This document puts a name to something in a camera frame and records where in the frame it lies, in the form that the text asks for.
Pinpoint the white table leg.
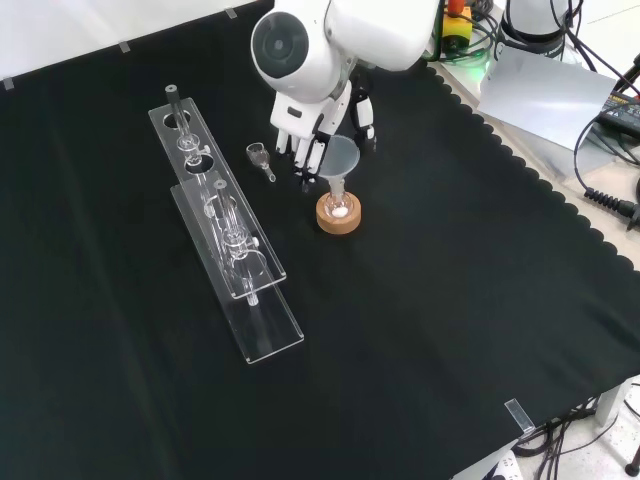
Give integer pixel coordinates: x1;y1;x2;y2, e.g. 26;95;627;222
593;380;632;426

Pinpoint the cork ring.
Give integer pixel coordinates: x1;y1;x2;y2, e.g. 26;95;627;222
315;192;364;239

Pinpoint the small glass weighing funnel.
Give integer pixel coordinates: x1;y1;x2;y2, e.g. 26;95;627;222
245;142;278;184

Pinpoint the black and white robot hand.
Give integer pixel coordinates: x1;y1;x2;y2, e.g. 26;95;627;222
269;69;377;195

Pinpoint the yellow stop button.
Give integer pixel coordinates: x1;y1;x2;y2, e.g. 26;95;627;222
439;0;474;52

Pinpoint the black cable with ribbed plug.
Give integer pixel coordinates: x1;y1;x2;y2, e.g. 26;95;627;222
573;112;640;232

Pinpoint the black power adapter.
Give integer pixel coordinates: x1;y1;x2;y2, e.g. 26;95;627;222
597;89;640;137

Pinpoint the clear plastic funnel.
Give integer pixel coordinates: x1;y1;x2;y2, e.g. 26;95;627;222
318;134;361;200

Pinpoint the clear funnel stand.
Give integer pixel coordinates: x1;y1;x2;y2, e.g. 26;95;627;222
147;83;306;367

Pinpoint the white power strip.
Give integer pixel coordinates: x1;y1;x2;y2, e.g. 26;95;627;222
479;449;522;480

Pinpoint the black cloth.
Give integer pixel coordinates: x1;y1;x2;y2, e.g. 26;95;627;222
0;0;640;480

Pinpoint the pale grey board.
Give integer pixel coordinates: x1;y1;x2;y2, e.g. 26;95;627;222
476;42;620;151

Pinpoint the clear tape strip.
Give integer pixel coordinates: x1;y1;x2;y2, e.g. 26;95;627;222
504;398;535;434

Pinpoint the round-bottom glass flask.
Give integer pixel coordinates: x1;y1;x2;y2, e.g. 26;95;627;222
322;192;355;220

